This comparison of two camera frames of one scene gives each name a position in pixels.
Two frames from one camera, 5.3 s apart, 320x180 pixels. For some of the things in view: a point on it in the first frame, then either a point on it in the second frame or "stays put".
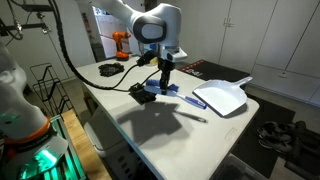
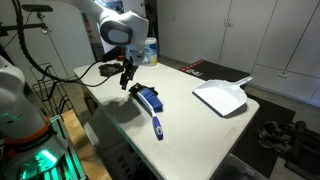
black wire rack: [50, 89] stays put
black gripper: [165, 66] to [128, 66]
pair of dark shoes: [276, 136] stays put
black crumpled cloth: [108, 69] stays put
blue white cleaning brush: [153, 86] to [155, 105]
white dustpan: [223, 96] stays put
